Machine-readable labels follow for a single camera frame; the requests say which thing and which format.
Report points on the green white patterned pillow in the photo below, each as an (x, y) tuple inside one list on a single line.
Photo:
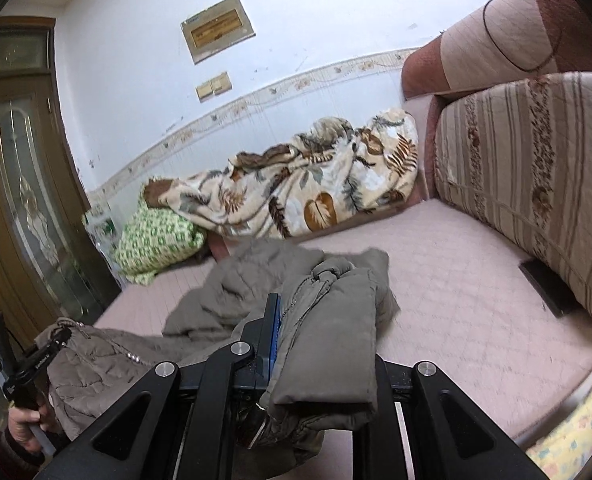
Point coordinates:
[(156, 242)]

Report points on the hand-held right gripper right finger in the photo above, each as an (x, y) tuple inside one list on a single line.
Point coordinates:
[(428, 400)]

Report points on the black flat device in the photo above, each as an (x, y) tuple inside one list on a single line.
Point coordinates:
[(551, 287)]

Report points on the beige wall electrical panel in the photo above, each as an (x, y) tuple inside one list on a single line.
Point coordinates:
[(218, 30)]

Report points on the clear plastic bag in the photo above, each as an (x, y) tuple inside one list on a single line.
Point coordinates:
[(101, 232)]

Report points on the pink quilted sofa bed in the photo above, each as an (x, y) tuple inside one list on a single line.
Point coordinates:
[(451, 320)]

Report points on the yellow printed cloth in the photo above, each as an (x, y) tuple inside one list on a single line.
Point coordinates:
[(581, 435)]

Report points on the person's left hand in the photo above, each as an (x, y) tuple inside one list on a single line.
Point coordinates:
[(22, 422)]

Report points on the grey hooded puffer jacket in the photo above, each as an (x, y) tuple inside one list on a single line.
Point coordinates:
[(326, 340)]

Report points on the floral leaf print blanket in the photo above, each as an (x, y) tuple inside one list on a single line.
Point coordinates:
[(301, 185)]

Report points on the striped beige cushion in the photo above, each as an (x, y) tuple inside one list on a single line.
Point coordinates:
[(536, 175)]

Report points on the beige wall switch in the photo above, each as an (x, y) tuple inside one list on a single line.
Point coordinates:
[(205, 91), (221, 84)]

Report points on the maroon cushion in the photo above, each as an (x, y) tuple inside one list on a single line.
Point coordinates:
[(218, 249)]

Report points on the wooden door with glass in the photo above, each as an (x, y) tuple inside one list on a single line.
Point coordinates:
[(21, 200)]

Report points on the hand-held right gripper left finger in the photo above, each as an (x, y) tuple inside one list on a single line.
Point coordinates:
[(274, 332)]

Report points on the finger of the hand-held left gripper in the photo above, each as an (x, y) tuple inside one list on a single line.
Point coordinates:
[(62, 336)]

